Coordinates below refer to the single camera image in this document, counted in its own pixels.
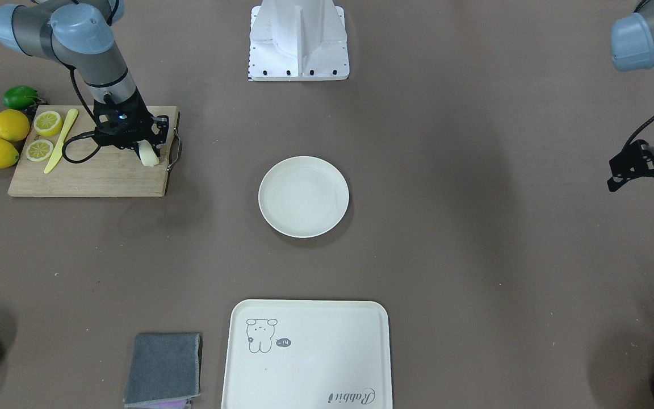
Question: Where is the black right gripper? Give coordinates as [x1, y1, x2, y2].
[93, 94, 170, 156]

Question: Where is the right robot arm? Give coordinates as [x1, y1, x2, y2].
[0, 1, 169, 166]

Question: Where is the cream rabbit tray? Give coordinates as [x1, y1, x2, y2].
[221, 299, 393, 408]

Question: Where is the yellow plastic knife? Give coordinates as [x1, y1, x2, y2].
[43, 108, 79, 174]

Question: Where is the bamboo cutting board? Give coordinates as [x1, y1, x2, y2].
[8, 106, 179, 197]

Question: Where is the lemon half slice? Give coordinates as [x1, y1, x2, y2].
[23, 138, 55, 162]
[33, 110, 64, 137]

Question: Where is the green lime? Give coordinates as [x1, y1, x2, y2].
[2, 85, 40, 110]

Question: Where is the cream round plate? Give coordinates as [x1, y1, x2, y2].
[257, 156, 350, 239]

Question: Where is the grey folded cloth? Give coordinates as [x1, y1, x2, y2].
[124, 332, 202, 408]

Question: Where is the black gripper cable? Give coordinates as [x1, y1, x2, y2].
[61, 65, 103, 164]

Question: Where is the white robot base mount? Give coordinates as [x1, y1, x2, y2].
[248, 1, 350, 81]

